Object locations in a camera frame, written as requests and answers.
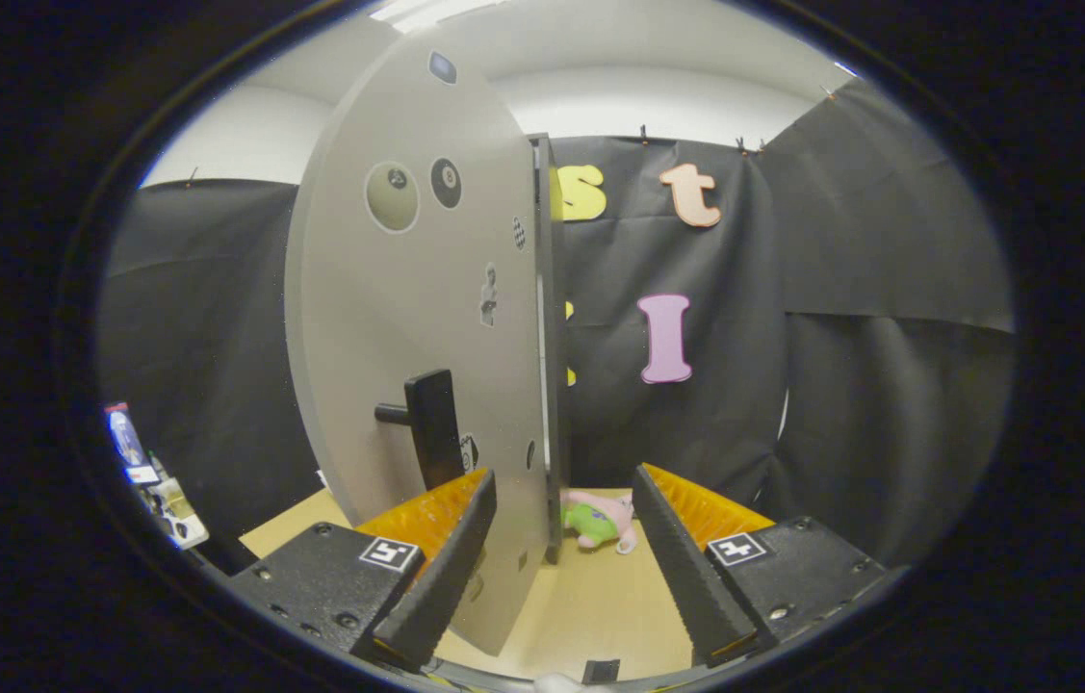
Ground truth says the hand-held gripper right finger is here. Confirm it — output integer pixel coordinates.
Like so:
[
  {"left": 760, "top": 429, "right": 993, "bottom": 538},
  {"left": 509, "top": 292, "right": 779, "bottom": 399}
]
[{"left": 632, "top": 463, "right": 890, "bottom": 668}]

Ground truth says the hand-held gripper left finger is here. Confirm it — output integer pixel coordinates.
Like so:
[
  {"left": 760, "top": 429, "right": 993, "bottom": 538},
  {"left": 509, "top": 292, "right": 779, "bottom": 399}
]
[{"left": 226, "top": 468, "right": 498, "bottom": 673}]

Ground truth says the black cabinet door handle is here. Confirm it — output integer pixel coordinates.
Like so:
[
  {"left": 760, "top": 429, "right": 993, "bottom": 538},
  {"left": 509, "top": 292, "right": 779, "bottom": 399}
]
[{"left": 375, "top": 369, "right": 466, "bottom": 492}]

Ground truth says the dark grey shoe cabinet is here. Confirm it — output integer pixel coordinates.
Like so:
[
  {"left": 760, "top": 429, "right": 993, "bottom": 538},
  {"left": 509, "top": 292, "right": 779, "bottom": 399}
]
[{"left": 528, "top": 133, "right": 570, "bottom": 566}]

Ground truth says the beige shoe cabinet door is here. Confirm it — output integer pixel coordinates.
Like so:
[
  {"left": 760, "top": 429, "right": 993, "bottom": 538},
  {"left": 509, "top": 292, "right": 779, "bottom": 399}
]
[{"left": 284, "top": 29, "right": 553, "bottom": 657}]

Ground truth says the green pink plush toy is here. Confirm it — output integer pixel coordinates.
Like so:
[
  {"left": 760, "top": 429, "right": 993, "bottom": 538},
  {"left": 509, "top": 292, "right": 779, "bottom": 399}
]
[{"left": 561, "top": 489, "right": 641, "bottom": 555}]

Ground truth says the black backdrop cloth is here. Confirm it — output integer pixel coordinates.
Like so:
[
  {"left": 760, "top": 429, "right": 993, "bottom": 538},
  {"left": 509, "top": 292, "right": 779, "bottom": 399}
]
[{"left": 99, "top": 79, "right": 1017, "bottom": 569}]

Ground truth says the blue white board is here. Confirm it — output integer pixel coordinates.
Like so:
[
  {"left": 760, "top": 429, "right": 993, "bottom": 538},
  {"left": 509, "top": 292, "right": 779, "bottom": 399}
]
[{"left": 104, "top": 402, "right": 163, "bottom": 485}]

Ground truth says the long ceiling light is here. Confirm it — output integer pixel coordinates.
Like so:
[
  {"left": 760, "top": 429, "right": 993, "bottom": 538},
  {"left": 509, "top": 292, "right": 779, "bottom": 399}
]
[{"left": 369, "top": 0, "right": 504, "bottom": 35}]

